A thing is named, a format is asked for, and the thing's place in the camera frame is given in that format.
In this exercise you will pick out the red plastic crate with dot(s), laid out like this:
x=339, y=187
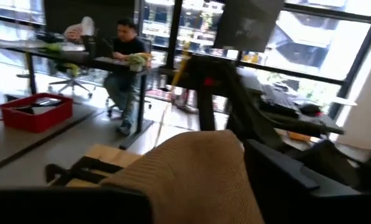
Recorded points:
x=36, y=119

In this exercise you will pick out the black computer mouse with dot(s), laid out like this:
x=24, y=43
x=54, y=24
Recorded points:
x=310, y=109

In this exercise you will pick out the black equipment in crate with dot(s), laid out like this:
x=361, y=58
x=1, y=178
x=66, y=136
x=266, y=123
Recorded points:
x=39, y=102

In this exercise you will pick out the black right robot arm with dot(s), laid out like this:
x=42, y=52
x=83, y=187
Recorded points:
x=216, y=81

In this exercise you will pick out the black hanging monitor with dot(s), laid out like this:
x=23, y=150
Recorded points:
x=247, y=25

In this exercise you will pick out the small potted plant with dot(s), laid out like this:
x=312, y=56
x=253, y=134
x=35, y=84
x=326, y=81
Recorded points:
x=139, y=60

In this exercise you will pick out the black office desk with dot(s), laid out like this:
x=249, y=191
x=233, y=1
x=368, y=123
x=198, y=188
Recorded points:
x=73, y=57

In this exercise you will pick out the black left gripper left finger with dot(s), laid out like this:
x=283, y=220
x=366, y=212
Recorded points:
x=64, y=207

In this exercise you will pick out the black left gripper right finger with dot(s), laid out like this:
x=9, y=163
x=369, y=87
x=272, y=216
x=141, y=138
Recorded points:
x=282, y=193

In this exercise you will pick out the large black panel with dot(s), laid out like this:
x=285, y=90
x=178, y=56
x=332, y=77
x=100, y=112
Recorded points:
x=89, y=14

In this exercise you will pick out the green item on desk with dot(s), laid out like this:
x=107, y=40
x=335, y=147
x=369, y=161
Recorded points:
x=53, y=46

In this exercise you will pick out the person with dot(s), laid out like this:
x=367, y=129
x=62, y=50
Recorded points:
x=126, y=46

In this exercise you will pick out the black keyboard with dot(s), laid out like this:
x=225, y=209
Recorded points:
x=279, y=98

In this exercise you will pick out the office chair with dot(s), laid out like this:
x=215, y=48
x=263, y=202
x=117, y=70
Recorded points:
x=72, y=82

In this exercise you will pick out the brown elastic bandage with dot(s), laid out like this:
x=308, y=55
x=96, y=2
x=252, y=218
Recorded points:
x=198, y=177

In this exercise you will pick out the white bag with red print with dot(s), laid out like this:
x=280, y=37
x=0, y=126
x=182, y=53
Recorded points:
x=79, y=29

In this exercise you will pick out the black desk with keyboard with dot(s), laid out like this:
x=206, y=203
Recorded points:
x=303, y=123

